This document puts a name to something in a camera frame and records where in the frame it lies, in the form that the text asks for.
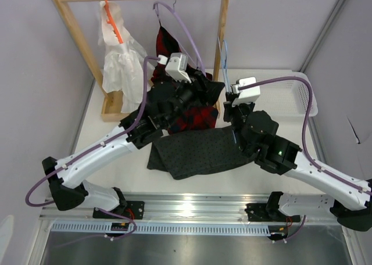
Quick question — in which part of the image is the white ruffled dress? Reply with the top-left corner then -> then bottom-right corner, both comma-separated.
99,1 -> 147,113

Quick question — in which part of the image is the light blue wire hanger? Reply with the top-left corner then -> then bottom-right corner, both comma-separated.
217,37 -> 232,124

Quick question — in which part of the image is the dark grey dotted skirt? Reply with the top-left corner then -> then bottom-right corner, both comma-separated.
147,126 -> 253,180

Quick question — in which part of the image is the white perforated plastic basket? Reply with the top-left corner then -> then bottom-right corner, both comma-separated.
249,70 -> 309,118

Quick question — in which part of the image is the purple plastic hanger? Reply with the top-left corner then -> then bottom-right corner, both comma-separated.
153,0 -> 206,76

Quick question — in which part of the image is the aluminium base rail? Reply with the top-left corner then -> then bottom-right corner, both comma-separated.
39,147 -> 357,227

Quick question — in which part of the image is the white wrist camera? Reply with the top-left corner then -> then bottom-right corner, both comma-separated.
158,52 -> 191,83
231,77 -> 261,106

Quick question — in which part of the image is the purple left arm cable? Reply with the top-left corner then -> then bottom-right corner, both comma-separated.
25,55 -> 168,244

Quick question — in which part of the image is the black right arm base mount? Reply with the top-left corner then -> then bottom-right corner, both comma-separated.
244,203 -> 301,223

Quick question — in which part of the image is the orange plastic hanger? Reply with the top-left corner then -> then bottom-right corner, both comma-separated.
104,0 -> 123,44

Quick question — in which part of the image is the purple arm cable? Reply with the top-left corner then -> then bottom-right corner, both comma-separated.
25,55 -> 168,244
239,76 -> 372,244

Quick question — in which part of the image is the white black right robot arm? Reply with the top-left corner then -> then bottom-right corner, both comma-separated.
223,92 -> 371,232

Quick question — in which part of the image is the red black plaid garment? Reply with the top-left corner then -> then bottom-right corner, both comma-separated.
151,26 -> 219,134

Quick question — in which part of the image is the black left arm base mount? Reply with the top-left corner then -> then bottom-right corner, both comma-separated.
92,200 -> 145,220

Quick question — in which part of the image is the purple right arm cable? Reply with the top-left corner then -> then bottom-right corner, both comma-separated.
239,76 -> 372,244

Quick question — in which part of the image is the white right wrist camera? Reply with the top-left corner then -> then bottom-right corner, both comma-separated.
231,77 -> 261,106

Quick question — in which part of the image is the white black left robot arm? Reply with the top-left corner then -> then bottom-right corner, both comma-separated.
42,74 -> 224,219

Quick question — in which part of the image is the white slotted cable duct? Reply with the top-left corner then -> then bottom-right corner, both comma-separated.
51,221 -> 270,237

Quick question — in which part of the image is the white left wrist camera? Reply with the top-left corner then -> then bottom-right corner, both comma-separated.
158,52 -> 191,83

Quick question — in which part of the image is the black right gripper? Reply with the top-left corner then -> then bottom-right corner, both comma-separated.
224,92 -> 255,155

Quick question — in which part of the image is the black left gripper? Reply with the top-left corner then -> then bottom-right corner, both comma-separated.
163,71 -> 225,129

